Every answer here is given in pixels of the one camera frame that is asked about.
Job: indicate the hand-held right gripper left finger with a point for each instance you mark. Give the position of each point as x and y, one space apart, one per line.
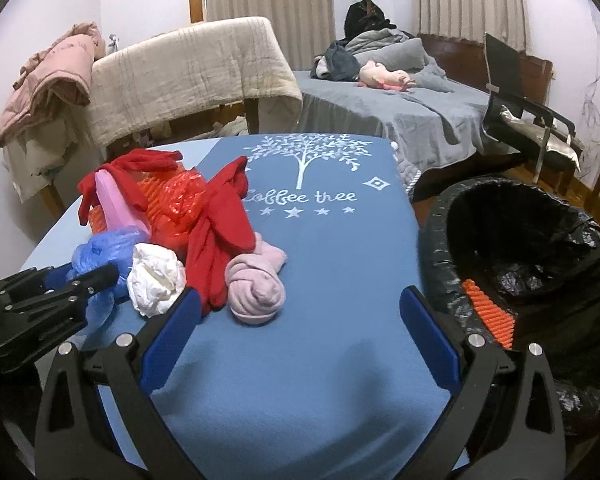
172 342

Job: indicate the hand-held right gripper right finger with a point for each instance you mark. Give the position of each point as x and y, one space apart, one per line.
430 337

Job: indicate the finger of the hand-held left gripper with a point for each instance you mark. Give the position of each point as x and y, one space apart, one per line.
57 276
97 277

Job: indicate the blue plastic bag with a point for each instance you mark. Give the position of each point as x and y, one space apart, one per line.
105 247

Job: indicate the white paper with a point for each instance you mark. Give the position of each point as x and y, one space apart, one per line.
155 275

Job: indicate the orange foam fruit net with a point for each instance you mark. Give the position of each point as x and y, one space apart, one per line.
487 312
154 192

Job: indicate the pink plastic wrapper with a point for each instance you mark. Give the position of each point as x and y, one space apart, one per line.
117 205

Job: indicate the pink sock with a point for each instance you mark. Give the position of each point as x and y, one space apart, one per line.
255 290

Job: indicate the red plastic bag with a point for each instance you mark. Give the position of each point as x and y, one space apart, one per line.
185 205

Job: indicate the red knit glove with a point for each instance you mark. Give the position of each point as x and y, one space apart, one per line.
220 220
130 165

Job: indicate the black bagged trash bin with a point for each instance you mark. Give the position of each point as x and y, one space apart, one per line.
505 225

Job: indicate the wooden chair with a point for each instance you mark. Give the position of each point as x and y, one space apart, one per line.
52 197

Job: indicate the blue printed tablecloth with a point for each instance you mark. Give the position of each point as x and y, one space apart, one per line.
305 310

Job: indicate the beige cloth pile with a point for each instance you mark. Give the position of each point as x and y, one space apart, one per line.
200 129

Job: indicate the pink quilted jacket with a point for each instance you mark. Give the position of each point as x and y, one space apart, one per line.
45 80

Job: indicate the beige blanket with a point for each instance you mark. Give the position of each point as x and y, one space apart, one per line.
190 70

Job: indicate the silver cushion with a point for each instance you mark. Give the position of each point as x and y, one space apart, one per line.
535 132

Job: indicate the grey bed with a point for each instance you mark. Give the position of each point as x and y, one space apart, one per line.
380 110

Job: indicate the pink plush toy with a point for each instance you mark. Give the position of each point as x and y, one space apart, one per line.
385 76

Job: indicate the black chair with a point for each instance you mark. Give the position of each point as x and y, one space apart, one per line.
502 65

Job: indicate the wooden headboard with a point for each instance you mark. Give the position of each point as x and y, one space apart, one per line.
460 52

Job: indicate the grey quilt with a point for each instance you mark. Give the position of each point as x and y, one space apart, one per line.
405 50

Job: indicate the dark grey garment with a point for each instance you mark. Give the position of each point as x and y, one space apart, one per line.
337 62

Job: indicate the black bag on stand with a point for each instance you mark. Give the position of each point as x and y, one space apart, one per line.
362 22

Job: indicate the narrow beige curtain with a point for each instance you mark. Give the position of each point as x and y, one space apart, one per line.
470 0

